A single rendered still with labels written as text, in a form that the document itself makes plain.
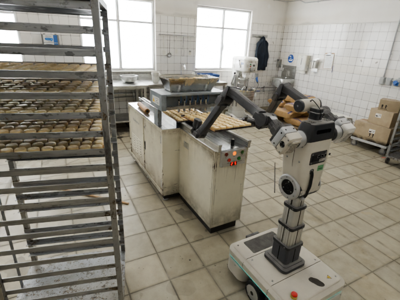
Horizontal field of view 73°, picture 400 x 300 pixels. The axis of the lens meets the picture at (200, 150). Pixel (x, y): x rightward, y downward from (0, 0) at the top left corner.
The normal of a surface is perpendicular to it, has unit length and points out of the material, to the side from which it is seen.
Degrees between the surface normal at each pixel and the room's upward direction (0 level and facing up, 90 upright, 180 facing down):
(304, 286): 0
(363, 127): 88
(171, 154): 90
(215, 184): 90
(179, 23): 90
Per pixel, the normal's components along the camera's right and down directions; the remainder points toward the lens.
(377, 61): -0.89, 0.13
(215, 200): 0.47, 0.35
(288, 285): 0.04, -0.93
